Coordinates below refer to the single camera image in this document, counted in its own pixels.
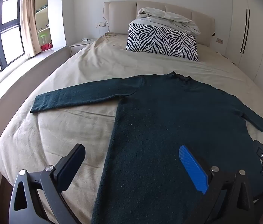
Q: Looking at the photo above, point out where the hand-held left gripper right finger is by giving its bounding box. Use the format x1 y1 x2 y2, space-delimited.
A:
179 145 255 224

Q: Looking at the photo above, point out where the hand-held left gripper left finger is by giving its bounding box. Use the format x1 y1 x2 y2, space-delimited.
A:
8 143 86 224

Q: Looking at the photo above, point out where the folded white duvet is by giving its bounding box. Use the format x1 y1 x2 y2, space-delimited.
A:
137 7 201 36

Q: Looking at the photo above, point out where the beige curtain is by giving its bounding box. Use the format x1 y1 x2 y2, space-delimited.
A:
20 0 42 59

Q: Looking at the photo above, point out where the white wardrobe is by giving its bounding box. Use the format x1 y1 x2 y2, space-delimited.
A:
225 0 263 103

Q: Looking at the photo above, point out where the white nightstand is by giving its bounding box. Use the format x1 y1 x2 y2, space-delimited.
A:
70 38 97 56

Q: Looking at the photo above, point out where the black framed window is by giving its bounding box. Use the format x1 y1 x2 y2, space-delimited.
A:
0 0 26 91

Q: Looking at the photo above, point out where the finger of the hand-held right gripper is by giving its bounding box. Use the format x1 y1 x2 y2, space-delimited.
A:
253 139 263 162

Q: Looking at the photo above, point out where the bed with beige sheet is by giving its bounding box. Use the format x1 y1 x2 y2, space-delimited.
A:
0 32 263 224

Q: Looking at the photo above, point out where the white wall shelf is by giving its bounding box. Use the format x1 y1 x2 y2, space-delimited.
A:
35 0 53 52

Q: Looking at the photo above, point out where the zebra print pillow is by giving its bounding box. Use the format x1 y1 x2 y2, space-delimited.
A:
125 23 199 62

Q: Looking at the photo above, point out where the dark teal sweater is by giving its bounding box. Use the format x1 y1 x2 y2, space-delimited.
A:
30 71 263 224

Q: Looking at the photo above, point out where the beige padded headboard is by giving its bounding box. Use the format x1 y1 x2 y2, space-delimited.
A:
103 1 216 46

